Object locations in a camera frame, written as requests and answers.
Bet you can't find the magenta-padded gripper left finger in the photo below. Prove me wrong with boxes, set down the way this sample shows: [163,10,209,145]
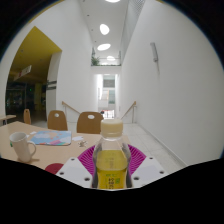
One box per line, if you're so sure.
[55,143,101,190]

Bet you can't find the red round coaster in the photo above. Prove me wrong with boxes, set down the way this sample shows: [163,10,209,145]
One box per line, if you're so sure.
[44,162,65,175]

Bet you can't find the wooden side table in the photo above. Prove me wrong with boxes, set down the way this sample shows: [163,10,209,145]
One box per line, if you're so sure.
[0,114,17,126]

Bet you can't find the wooden stair handrail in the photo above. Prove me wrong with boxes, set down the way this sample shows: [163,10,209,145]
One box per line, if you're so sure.
[120,100,138,124]
[61,101,81,116]

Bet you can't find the yellow drink bottle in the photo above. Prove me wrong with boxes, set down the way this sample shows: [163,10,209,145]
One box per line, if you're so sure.
[91,118,132,192]

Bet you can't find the round ceiling lights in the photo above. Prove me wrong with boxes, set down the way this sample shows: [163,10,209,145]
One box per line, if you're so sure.
[96,0,122,63]

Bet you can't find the white mug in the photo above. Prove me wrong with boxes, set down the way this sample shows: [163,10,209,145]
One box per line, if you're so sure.
[8,131,38,164]

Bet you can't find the colourful printed paper sheet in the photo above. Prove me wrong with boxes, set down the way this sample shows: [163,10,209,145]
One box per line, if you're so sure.
[30,129,73,147]

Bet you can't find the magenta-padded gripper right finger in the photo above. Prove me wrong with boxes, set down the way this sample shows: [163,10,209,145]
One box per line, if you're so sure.
[123,143,167,190]

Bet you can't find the wooden chair with round hole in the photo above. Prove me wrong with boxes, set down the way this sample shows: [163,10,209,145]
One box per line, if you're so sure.
[76,111,105,135]
[46,110,69,132]

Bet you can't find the small wooden chair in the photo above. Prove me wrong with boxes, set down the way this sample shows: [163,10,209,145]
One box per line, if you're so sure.
[23,108,32,126]

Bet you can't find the green potted plant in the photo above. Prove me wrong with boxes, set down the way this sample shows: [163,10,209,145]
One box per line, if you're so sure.
[91,54,100,67]

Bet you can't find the hanging white sign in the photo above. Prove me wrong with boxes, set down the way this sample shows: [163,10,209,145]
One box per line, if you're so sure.
[13,64,33,82]

